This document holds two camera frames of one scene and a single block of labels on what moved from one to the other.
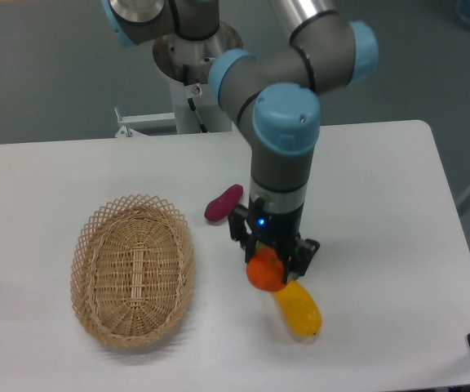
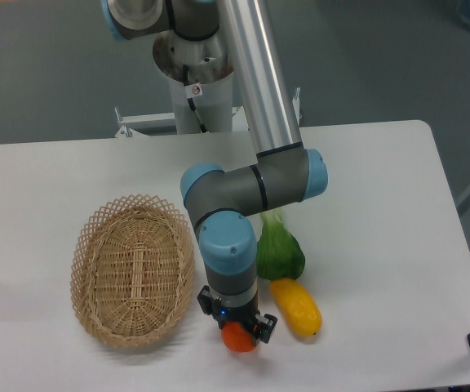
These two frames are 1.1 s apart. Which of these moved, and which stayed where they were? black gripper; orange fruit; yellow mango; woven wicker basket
Moved: orange fruit; black gripper
Stayed: woven wicker basket; yellow mango
